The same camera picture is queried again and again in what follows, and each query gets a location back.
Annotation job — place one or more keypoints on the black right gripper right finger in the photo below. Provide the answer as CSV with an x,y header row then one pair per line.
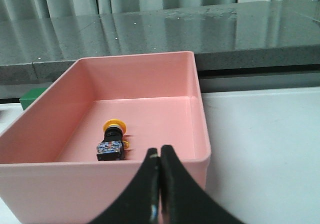
x,y
183,200

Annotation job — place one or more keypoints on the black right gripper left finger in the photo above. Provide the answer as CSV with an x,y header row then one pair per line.
x,y
139,202

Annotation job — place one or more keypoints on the yellow push button switch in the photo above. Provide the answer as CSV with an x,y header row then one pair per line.
x,y
113,145

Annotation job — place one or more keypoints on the pink plastic bin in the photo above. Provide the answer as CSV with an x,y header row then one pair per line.
x,y
49,168

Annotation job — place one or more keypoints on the green cube near bin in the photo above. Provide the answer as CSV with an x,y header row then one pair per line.
x,y
28,98

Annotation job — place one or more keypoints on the grey stone ledge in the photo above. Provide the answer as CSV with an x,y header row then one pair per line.
x,y
236,36

